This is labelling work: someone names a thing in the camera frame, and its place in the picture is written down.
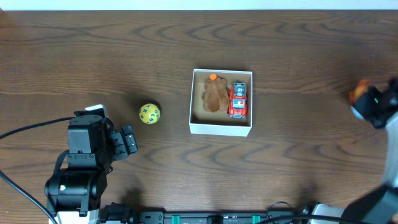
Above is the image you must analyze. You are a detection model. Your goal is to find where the orange and blue toy fish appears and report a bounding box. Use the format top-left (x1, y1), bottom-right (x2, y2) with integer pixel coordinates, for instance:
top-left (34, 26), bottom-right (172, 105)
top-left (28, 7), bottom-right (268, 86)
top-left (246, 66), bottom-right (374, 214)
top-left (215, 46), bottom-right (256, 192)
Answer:
top-left (349, 80), bottom-right (369, 119)

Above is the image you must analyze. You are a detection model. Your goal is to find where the yellow ball with blue letters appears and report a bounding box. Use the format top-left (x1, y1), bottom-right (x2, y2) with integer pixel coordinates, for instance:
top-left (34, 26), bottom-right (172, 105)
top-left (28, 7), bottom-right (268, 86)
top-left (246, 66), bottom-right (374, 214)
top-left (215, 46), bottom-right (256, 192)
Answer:
top-left (139, 103), bottom-right (160, 124)

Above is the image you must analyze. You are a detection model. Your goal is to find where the brown plush toy with orange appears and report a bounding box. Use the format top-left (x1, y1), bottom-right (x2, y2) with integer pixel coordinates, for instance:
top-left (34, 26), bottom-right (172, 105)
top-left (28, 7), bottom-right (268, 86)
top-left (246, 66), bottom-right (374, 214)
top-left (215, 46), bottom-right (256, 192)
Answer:
top-left (201, 73), bottom-right (229, 113)

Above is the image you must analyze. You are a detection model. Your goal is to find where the red toy fire truck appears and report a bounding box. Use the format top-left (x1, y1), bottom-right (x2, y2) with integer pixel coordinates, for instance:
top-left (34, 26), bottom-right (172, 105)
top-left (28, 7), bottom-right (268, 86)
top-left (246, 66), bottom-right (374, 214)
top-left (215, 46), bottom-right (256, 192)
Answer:
top-left (228, 82), bottom-right (248, 119)

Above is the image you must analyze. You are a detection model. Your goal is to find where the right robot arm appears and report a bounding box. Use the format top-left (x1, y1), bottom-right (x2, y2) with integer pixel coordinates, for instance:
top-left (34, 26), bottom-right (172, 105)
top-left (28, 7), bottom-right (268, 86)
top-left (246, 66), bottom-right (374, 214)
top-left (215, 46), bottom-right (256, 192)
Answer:
top-left (307, 78), bottom-right (397, 223)

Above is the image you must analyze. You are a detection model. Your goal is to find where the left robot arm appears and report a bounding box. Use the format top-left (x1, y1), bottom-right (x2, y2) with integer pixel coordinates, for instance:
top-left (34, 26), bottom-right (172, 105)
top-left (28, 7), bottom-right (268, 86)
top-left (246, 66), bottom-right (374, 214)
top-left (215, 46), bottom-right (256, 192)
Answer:
top-left (45, 104), bottom-right (138, 223)

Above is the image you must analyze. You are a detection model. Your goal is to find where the white cardboard box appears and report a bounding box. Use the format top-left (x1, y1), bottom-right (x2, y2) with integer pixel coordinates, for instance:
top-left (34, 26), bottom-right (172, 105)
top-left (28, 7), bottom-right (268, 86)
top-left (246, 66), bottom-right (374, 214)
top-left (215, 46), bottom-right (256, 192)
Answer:
top-left (189, 68), bottom-right (253, 137)

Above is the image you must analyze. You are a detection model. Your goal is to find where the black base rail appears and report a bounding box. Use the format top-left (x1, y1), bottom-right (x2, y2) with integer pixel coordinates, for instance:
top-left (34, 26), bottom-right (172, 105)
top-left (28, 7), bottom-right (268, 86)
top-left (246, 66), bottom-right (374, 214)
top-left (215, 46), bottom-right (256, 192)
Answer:
top-left (97, 203), bottom-right (296, 224)

